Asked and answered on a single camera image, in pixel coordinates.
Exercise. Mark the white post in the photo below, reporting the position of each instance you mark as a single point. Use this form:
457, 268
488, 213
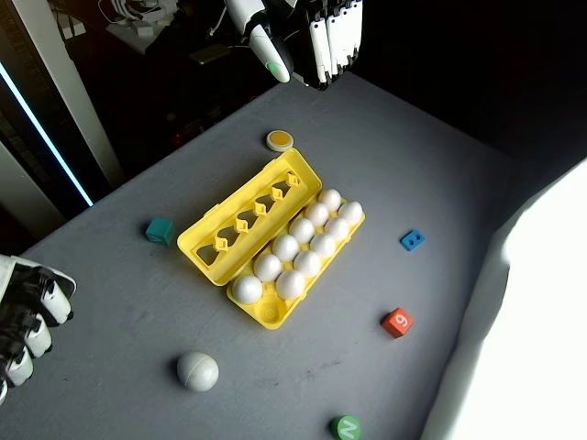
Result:
78, 101

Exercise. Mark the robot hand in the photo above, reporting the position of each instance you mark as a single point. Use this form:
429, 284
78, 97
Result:
27, 298
341, 32

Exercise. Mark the glowing light strip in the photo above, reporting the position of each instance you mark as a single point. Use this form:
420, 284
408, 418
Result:
46, 135

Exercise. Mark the green letter cylinder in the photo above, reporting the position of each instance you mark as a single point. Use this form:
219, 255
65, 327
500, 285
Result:
345, 427

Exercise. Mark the red number block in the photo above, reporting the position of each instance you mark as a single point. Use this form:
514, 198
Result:
397, 323

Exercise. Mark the white toy egg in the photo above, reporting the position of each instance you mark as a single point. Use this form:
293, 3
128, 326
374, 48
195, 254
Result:
351, 212
268, 267
317, 213
285, 247
338, 228
302, 230
323, 245
291, 284
330, 199
307, 263
247, 289
197, 371

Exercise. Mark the half egg with yellow yolk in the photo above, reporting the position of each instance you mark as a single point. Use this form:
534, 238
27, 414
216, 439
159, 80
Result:
280, 139

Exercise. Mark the grey table cloth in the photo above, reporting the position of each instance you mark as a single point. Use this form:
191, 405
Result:
390, 174

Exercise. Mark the teal toy block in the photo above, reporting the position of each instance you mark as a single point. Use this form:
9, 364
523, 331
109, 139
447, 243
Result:
160, 231

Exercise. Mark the yellow egg carton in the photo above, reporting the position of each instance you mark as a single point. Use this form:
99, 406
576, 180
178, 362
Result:
257, 192

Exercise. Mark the small white adapter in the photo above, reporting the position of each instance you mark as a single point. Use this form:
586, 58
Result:
146, 31

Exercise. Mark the grey phone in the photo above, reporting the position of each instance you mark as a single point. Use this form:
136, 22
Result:
210, 54

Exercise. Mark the blue block with two holes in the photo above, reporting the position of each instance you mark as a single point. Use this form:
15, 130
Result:
412, 240

